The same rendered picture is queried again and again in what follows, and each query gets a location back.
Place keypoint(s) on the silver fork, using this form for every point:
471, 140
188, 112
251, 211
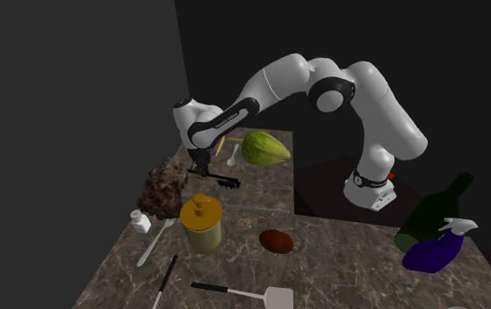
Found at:
155, 243

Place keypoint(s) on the brown potato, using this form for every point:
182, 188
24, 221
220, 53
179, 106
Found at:
276, 241

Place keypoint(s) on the brown fuzzy lump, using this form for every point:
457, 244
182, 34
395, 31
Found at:
163, 190

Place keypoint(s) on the green melon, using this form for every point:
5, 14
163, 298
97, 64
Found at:
264, 148

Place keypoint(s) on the white salt shaker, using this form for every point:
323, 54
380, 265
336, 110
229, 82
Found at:
141, 222

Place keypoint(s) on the dark green wine bottle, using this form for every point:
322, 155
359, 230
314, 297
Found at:
431, 214

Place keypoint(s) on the white spoon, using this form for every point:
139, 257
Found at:
231, 160

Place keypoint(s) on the thin yellow stick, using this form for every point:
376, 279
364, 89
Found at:
235, 139

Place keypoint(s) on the long grey metal utensil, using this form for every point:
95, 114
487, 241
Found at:
255, 209

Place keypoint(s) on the black brush tool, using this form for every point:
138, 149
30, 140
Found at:
228, 183

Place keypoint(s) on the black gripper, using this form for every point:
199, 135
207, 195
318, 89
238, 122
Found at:
200, 159

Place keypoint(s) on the yellow soap dispenser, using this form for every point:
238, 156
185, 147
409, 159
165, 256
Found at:
201, 224

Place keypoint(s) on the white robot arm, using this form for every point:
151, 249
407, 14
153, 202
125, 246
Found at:
382, 111

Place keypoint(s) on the dark robot stand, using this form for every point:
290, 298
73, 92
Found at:
326, 188

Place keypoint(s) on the blue spray bottle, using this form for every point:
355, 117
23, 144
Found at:
435, 252

